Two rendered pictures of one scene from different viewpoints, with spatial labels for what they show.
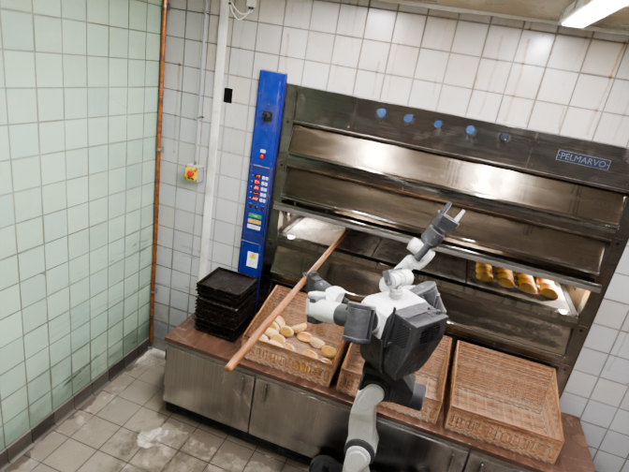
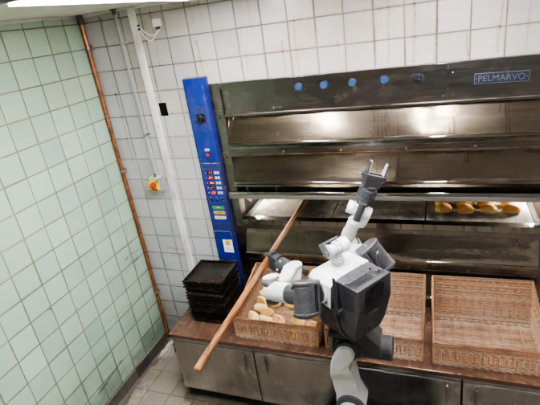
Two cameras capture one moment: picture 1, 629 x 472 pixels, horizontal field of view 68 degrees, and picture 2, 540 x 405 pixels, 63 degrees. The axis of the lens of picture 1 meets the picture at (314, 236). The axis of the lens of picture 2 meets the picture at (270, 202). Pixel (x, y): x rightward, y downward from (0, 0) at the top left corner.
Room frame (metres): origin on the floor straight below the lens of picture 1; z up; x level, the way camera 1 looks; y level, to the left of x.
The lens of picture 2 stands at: (0.07, -0.35, 2.44)
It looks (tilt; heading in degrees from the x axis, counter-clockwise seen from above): 23 degrees down; 8
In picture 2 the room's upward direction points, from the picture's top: 8 degrees counter-clockwise
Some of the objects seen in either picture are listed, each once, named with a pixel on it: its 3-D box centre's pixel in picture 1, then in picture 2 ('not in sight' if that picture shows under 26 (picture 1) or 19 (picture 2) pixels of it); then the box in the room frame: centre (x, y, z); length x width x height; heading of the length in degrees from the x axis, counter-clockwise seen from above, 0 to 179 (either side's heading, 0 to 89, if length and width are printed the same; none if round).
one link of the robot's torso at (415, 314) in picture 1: (398, 331); (349, 294); (1.71, -0.41, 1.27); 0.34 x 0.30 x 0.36; 131
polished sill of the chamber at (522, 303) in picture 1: (416, 274); (375, 223); (2.59, -0.64, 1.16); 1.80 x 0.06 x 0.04; 75
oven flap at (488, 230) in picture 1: (431, 215); (373, 168); (2.56, -0.63, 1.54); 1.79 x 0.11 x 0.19; 75
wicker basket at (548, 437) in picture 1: (502, 396); (484, 321); (2.15, -1.16, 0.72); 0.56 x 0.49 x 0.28; 77
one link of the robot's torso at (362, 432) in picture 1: (367, 417); (349, 374); (1.74, -0.38, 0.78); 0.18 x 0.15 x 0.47; 166
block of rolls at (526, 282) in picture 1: (514, 268); (473, 191); (2.84, -1.31, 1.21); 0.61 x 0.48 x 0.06; 165
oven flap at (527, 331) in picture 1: (410, 296); (376, 245); (2.56, -0.63, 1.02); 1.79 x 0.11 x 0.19; 75
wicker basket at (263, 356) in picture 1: (300, 331); (284, 301); (2.45, -0.02, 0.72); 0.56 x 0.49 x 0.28; 75
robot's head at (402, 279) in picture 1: (399, 281); (337, 249); (1.76, -0.37, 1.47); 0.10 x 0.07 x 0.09; 131
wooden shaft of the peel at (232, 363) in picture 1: (305, 278); (267, 258); (2.20, 0.01, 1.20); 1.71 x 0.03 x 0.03; 165
